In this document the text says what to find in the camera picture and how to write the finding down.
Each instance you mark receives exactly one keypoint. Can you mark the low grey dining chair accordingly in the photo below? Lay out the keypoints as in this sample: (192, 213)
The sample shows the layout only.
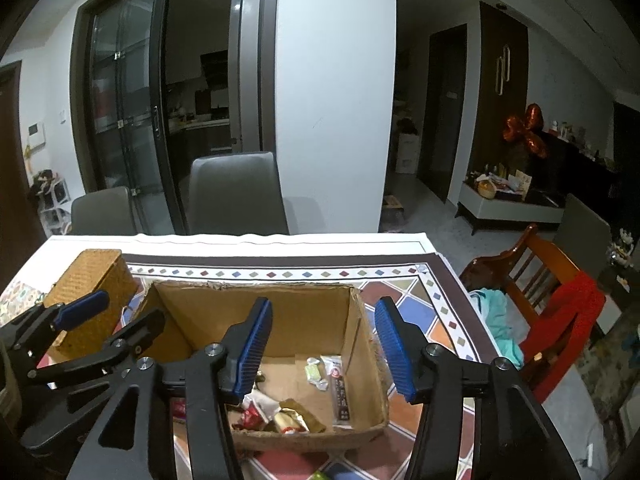
(102, 210)

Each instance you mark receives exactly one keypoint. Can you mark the long dark snack bar packet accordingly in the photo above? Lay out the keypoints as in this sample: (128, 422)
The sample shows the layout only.
(341, 395)

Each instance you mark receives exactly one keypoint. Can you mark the red foil balloon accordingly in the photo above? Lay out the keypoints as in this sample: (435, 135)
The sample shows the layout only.
(525, 127)

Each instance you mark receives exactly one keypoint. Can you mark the tall grey dining chair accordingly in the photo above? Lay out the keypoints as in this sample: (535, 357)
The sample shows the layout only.
(235, 195)

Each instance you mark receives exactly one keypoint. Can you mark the dark interior door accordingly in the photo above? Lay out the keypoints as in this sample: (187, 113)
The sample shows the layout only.
(447, 110)

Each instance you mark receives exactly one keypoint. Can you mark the brown snack packet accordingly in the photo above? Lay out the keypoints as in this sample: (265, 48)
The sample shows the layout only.
(289, 424)
(305, 412)

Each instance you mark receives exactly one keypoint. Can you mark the white low coffee table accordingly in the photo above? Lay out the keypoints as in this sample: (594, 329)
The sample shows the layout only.
(510, 208)

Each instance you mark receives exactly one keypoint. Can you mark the dark sideboard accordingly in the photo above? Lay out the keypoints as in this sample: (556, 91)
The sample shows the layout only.
(580, 160)

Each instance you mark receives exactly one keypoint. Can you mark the green candy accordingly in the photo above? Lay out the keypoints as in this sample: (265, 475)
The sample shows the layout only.
(314, 372)

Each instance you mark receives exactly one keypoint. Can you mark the green snack packet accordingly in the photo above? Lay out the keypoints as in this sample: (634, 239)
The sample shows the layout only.
(322, 475)

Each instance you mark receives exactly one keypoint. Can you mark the white wall intercom panel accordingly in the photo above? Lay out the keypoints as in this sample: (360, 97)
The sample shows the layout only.
(35, 135)

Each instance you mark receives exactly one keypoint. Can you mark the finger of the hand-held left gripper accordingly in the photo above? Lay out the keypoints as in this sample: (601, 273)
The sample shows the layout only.
(82, 310)
(135, 332)

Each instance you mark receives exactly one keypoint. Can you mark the white carton box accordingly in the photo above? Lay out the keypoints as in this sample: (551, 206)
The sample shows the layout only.
(407, 152)

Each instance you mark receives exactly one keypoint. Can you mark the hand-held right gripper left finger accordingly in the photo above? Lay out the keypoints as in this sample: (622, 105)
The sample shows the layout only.
(252, 350)

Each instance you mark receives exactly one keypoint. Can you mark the red cloth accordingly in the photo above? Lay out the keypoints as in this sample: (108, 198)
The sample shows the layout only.
(565, 320)

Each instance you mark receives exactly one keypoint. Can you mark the teal cloth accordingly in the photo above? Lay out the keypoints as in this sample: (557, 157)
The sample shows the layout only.
(495, 315)

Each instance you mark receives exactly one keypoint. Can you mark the patterned floral placemat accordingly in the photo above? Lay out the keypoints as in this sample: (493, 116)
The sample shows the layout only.
(15, 300)

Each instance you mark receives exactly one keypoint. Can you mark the silver refrigerator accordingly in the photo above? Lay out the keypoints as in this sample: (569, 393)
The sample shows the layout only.
(245, 70)

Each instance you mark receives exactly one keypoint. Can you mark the dark wooden cabinet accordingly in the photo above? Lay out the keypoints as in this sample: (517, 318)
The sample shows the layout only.
(502, 85)

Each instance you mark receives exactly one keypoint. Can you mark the red white snack packet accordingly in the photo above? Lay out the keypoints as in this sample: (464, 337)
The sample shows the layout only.
(255, 410)

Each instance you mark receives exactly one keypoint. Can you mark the orange wooden chair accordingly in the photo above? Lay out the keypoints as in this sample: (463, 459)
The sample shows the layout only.
(545, 260)

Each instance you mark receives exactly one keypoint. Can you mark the brown entrance door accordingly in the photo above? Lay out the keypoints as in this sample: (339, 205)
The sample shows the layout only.
(10, 160)

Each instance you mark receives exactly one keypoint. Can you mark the cardboard box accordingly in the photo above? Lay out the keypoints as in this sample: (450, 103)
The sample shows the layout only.
(310, 320)

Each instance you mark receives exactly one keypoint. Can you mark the flat cardboard piece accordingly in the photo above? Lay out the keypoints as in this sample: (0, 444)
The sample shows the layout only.
(392, 203)

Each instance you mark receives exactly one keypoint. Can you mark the white shelf rack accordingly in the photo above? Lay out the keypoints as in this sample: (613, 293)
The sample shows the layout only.
(52, 205)

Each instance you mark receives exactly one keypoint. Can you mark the clutter of small items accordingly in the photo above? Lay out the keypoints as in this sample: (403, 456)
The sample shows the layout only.
(500, 182)

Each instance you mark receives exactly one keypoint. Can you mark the woven wicker basket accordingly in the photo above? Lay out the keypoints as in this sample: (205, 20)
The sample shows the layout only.
(95, 275)

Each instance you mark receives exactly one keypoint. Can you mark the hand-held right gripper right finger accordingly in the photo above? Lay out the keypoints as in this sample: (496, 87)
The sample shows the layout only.
(395, 355)

